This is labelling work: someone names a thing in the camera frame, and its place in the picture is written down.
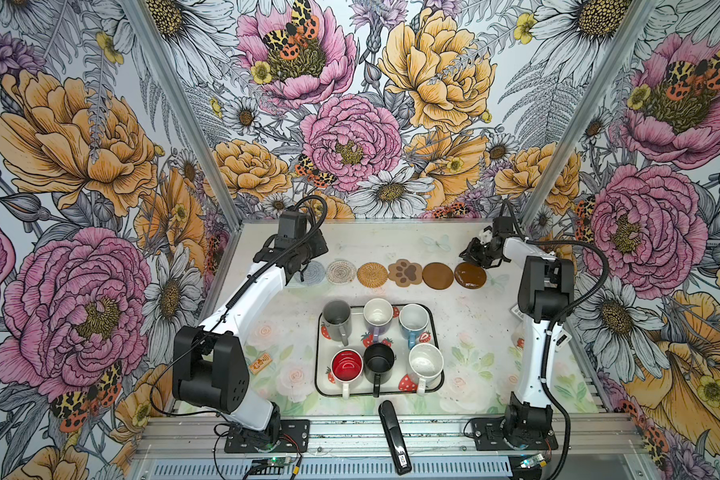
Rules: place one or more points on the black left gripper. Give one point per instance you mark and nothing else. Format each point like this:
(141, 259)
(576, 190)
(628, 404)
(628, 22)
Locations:
(321, 247)

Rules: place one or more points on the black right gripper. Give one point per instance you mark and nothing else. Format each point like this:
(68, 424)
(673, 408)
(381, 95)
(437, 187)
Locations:
(471, 252)

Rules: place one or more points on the glossy dark brown coaster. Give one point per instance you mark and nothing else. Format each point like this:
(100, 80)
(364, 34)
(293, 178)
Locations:
(470, 276)

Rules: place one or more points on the grey blue woven coaster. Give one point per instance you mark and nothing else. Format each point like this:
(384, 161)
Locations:
(313, 274)

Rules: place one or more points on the multicolour woven coaster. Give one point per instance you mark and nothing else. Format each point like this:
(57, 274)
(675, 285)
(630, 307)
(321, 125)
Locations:
(341, 272)

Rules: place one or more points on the matte brown round coaster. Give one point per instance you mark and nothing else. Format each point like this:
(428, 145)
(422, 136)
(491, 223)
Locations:
(437, 276)

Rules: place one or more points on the tan wicker coaster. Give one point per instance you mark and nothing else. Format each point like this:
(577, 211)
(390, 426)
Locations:
(372, 275)

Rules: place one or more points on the brown paw shaped coaster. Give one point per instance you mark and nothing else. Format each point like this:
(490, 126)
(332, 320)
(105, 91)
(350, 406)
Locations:
(405, 273)

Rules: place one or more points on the white blue mug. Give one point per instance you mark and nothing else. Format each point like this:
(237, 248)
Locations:
(414, 320)

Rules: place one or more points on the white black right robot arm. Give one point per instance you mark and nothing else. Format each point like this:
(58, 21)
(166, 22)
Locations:
(545, 299)

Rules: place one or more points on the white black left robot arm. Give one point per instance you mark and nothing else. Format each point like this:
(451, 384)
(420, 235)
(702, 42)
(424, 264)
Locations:
(209, 367)

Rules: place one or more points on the white calculator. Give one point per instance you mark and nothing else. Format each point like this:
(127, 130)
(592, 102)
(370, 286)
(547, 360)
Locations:
(517, 313)

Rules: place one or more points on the grey mug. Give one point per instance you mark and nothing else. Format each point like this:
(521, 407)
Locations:
(336, 320)

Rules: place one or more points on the white purple mug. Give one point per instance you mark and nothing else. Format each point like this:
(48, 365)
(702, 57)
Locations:
(378, 314)

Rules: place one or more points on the strawberry print serving tray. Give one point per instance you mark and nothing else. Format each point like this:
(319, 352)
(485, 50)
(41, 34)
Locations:
(359, 340)

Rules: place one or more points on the small wooden block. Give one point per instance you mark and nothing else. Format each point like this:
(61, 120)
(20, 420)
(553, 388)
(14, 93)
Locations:
(260, 363)

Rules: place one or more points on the red mug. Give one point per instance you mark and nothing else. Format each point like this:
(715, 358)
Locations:
(347, 369)

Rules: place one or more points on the black mug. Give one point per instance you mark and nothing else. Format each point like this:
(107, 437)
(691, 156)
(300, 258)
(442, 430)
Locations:
(378, 361)

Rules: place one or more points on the black stapler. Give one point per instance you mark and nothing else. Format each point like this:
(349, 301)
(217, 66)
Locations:
(394, 437)

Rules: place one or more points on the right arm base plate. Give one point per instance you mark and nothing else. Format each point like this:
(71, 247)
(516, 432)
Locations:
(490, 434)

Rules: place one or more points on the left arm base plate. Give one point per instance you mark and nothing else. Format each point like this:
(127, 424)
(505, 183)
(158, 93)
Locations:
(294, 435)

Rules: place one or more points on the aluminium front rail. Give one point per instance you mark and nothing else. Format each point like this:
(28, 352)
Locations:
(362, 436)

